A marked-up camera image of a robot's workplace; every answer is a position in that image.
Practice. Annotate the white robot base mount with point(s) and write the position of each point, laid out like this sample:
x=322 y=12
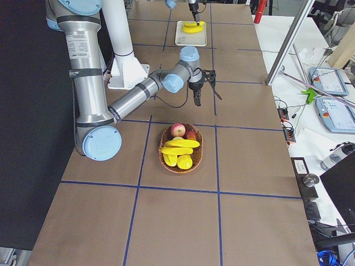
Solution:
x=126 y=70

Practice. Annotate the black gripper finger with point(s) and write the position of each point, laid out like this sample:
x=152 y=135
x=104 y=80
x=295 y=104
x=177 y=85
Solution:
x=196 y=17
x=197 y=98

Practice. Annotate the red bottle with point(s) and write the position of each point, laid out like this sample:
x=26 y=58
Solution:
x=260 y=9

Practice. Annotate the purple eggplant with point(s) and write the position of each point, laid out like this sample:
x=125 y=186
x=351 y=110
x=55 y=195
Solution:
x=190 y=135

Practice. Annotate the near teach pendant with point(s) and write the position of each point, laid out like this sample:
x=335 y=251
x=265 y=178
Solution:
x=337 y=117

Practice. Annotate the red apple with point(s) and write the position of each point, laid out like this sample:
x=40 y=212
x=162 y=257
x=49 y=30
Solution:
x=177 y=130

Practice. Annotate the white bear tray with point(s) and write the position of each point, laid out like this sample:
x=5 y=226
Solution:
x=184 y=39

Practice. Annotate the metal cup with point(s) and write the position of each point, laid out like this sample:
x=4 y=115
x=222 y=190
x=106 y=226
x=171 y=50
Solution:
x=310 y=180

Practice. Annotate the teach pendant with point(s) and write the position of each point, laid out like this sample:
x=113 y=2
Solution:
x=337 y=117
x=329 y=79

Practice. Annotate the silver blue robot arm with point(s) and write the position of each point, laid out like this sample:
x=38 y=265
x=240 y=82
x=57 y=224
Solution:
x=103 y=104
x=172 y=3

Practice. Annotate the far teach pendant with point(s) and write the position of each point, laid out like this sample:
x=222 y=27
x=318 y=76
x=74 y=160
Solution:
x=329 y=79

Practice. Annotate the long metal reacher tool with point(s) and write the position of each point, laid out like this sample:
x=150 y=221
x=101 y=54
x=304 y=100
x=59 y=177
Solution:
x=308 y=84

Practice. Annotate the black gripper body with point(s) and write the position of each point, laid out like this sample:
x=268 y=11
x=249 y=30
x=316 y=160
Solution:
x=195 y=85
x=192 y=6

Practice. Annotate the brown wicker basket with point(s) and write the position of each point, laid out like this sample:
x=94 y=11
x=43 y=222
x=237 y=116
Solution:
x=185 y=163

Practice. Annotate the aluminium frame post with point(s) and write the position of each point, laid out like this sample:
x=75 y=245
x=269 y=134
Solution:
x=289 y=39

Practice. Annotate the yellow banana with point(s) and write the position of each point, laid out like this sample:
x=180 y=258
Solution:
x=176 y=150
x=193 y=24
x=170 y=160
x=192 y=30
x=182 y=143

